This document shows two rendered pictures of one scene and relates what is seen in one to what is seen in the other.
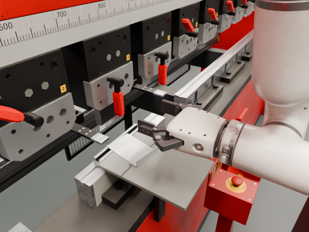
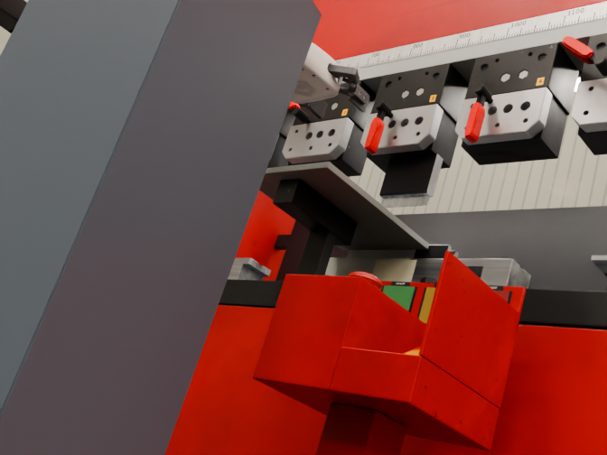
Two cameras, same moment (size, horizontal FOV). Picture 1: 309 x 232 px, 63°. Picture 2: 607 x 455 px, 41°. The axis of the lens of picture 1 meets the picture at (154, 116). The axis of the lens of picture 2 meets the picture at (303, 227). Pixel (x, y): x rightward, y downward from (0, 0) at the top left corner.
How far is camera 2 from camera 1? 1.69 m
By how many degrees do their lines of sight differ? 113
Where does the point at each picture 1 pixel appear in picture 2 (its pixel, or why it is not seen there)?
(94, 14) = (405, 53)
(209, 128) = not seen: hidden behind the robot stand
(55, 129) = (318, 145)
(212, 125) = not seen: hidden behind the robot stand
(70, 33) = (375, 69)
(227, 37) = not seen: outside the picture
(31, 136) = (302, 141)
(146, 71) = (462, 123)
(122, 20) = (440, 58)
